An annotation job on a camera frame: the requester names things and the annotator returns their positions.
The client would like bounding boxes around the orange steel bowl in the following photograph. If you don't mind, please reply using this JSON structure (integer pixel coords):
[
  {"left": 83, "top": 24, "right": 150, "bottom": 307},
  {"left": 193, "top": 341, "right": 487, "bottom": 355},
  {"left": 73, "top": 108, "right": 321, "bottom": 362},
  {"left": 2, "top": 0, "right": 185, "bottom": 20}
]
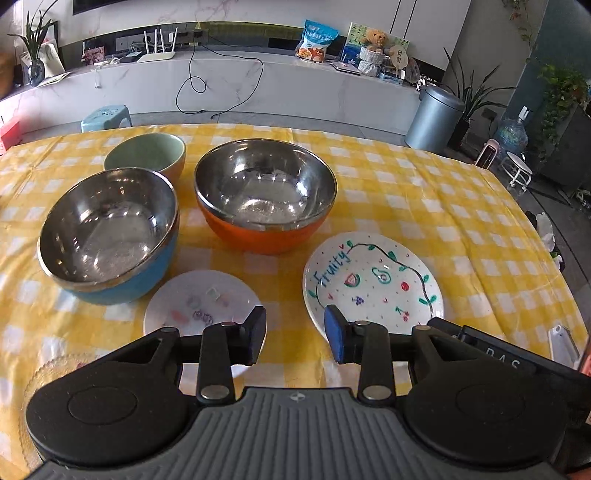
[{"left": 193, "top": 138, "right": 338, "bottom": 255}]

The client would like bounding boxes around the teddy bear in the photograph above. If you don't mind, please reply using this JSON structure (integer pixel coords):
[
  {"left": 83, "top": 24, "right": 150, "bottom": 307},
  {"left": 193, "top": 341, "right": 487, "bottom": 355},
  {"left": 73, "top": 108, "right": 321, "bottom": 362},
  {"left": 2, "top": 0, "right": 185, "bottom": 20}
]
[{"left": 358, "top": 28, "right": 389, "bottom": 77}]

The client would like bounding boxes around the blue steel bowl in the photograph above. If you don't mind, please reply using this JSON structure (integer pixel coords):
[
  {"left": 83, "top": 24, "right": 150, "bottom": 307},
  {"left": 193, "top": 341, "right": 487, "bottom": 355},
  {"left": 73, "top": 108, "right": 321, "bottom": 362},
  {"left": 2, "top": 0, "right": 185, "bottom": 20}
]
[{"left": 37, "top": 168, "right": 180, "bottom": 305}]

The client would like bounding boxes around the blue plastic stool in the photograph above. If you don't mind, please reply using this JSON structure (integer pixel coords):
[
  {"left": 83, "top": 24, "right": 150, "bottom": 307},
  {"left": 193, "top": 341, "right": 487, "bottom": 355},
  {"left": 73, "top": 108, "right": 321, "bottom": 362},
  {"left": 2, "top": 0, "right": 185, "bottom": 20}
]
[{"left": 81, "top": 104, "right": 132, "bottom": 133}]

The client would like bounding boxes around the yellow checkered tablecloth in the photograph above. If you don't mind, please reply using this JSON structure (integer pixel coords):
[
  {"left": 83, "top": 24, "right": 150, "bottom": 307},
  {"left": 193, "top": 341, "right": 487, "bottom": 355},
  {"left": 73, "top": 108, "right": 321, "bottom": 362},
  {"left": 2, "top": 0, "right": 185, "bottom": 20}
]
[{"left": 1, "top": 124, "right": 590, "bottom": 479}]

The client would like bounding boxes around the black television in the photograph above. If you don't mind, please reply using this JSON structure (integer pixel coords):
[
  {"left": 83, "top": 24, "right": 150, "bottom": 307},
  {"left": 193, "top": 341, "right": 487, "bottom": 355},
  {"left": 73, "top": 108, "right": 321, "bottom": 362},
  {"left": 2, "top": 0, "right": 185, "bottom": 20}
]
[{"left": 72, "top": 0, "right": 123, "bottom": 15}]

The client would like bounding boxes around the green plant in vase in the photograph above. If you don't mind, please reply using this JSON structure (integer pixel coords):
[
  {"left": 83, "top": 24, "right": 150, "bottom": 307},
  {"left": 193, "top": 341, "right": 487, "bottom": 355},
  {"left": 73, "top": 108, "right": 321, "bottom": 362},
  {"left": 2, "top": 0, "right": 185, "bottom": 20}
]
[{"left": 10, "top": 1, "right": 64, "bottom": 87}]

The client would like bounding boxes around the white tv cabinet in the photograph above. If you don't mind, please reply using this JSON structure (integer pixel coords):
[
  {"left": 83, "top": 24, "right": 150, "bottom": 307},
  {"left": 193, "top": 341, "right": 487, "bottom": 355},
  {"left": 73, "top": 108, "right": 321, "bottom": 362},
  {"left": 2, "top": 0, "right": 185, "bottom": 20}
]
[{"left": 1, "top": 50, "right": 420, "bottom": 135}]

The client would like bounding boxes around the blue snack bag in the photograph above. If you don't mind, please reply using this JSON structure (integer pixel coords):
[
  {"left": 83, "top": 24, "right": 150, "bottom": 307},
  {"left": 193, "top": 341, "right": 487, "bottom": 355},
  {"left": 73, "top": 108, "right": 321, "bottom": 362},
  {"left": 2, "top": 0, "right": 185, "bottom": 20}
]
[{"left": 295, "top": 19, "right": 339, "bottom": 63}]

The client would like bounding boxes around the grey trash can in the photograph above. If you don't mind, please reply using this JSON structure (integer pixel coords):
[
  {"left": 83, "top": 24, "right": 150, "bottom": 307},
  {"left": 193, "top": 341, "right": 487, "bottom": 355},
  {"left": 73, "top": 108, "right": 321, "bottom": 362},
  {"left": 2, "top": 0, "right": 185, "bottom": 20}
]
[{"left": 405, "top": 86, "right": 465, "bottom": 154}]

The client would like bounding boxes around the small white sticker plate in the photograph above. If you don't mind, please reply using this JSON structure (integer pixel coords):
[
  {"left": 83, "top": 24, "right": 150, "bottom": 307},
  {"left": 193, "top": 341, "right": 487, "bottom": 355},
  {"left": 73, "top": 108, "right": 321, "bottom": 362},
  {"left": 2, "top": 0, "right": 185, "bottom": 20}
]
[{"left": 143, "top": 269, "right": 264, "bottom": 380}]

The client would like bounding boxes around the clear glass cartoon plate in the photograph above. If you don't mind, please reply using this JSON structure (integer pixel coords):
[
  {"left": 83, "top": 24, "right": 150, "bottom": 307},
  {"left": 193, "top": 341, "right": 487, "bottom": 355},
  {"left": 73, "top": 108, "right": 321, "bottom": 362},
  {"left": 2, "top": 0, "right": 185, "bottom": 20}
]
[{"left": 19, "top": 353, "right": 96, "bottom": 472}]

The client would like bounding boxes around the white wifi router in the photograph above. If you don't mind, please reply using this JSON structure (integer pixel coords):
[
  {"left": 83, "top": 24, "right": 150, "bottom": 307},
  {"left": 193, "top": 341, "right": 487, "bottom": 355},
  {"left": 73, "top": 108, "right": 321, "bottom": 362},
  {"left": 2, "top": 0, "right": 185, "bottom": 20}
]
[{"left": 137, "top": 28, "right": 178, "bottom": 63}]

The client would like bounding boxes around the pink storage box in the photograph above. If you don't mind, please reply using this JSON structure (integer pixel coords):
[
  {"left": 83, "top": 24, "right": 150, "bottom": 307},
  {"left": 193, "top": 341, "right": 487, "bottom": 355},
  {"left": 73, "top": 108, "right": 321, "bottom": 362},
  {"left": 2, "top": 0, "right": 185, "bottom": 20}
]
[{"left": 0, "top": 117, "right": 22, "bottom": 156}]

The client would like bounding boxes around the green ceramic bowl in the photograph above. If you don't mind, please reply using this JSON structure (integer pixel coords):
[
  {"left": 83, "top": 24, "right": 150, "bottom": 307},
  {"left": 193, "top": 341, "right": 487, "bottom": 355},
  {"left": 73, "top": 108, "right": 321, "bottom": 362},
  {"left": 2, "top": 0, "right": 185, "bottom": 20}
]
[{"left": 103, "top": 132, "right": 186, "bottom": 184}]

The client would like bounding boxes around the potted leafy plant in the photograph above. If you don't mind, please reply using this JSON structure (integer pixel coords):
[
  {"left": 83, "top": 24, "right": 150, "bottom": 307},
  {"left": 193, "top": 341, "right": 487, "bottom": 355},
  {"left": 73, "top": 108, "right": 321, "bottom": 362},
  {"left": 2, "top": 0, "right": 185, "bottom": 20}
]
[{"left": 444, "top": 49, "right": 515, "bottom": 150}]

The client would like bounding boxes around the water bottle jug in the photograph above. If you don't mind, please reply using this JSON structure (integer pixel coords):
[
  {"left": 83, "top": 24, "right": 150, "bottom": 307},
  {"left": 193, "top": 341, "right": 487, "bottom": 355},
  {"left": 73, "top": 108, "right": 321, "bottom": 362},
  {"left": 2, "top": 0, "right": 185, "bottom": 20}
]
[{"left": 493, "top": 106, "right": 530, "bottom": 159}]

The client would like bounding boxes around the white fruity plate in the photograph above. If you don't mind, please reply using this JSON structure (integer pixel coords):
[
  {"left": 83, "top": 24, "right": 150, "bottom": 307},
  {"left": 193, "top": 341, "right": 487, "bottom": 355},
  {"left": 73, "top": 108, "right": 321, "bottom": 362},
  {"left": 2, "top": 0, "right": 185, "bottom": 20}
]
[{"left": 303, "top": 232, "right": 445, "bottom": 335}]

